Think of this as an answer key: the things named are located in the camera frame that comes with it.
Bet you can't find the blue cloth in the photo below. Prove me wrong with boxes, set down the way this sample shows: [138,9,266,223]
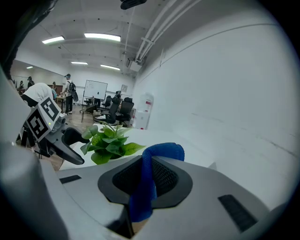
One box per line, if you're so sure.
[128,142,186,223]

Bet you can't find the white water dispenser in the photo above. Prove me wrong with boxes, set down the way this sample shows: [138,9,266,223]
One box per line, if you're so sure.
[135,92,155,130]

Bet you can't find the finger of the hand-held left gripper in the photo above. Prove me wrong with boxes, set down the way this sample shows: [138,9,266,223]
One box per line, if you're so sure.
[46,137,85,166]
[61,127,91,146]

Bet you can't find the black head camera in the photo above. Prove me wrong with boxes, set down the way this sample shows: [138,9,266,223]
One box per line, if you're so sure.
[120,0,148,10]

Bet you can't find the white ceiling pipes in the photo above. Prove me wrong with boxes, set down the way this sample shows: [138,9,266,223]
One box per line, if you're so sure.
[135,0,202,63]

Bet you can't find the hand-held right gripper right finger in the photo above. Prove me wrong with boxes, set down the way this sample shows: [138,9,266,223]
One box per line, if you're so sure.
[135,156,288,240]

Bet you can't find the black office chair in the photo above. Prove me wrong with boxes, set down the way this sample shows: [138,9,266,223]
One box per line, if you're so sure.
[116,97,135,127]
[93,96,121,125]

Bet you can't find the green potted plant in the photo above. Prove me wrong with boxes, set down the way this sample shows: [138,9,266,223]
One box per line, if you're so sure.
[80,124,146,165]

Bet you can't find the white whiteboard on stand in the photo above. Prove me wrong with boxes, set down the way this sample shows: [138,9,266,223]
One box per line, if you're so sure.
[80,79,108,113]

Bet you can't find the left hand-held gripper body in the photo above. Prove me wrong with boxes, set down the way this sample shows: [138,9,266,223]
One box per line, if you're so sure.
[24,96,68,155]

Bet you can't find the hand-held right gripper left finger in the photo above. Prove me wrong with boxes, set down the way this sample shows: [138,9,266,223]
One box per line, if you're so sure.
[40,155,143,240]

